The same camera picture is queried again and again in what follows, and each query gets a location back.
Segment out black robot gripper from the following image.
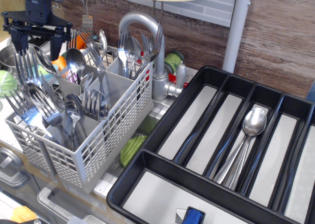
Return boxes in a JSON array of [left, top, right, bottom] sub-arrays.
[[1, 0, 72, 61]]

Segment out big steel spoon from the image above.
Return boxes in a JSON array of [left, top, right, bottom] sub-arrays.
[[33, 46, 72, 84]]

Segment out steel spoon centre basket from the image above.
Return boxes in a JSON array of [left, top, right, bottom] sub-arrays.
[[65, 48, 86, 84]]

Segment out grey plastic cutlery basket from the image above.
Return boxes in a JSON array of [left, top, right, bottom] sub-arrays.
[[5, 59, 154, 193]]

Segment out steel spoon near faucet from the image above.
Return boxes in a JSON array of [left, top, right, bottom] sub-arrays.
[[124, 36, 141, 79]]

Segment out black cutlery tray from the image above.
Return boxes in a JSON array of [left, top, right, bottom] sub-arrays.
[[107, 66, 315, 224]]

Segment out steel spoons in tray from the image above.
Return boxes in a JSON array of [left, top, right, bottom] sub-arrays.
[[213, 107, 267, 190]]

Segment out black stove burner coil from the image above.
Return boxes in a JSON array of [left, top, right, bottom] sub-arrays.
[[28, 35, 49, 47]]

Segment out orange toy carrot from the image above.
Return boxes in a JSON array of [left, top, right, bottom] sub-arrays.
[[51, 56, 67, 72]]

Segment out steel fork back left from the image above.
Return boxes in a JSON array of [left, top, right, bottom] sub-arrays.
[[14, 50, 41, 88]]

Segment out steel pot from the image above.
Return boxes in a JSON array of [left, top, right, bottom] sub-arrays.
[[0, 44, 39, 75]]

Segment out hanging toy skimmer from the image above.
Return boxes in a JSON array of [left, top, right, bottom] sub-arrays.
[[52, 1, 64, 19]]

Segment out teal bowl with green ball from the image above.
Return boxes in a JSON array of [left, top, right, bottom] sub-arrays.
[[37, 64, 57, 82]]

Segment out hanging toy spatula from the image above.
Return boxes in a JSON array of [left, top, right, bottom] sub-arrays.
[[81, 0, 94, 34]]

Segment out green toy cabbage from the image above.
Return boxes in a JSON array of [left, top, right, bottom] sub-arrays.
[[0, 70, 17, 97]]

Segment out steel fork front left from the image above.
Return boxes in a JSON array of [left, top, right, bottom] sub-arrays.
[[5, 90, 62, 145]]

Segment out steel fork near faucet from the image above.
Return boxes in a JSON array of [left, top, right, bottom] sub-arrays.
[[118, 30, 129, 78]]

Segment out silver toy faucet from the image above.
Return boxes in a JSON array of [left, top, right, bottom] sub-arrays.
[[119, 11, 187, 99]]

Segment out green toy can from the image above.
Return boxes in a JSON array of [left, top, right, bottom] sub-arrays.
[[164, 51, 185, 74]]

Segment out green striped toy vegetable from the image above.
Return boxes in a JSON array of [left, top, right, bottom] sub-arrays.
[[120, 135, 147, 168]]

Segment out yellow toy bottom left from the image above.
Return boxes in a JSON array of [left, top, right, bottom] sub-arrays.
[[10, 206, 37, 224]]

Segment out blue object bottom edge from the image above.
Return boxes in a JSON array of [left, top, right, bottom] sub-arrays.
[[175, 207, 205, 224]]

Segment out grey metal post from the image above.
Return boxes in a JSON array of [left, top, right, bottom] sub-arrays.
[[222, 0, 251, 73]]

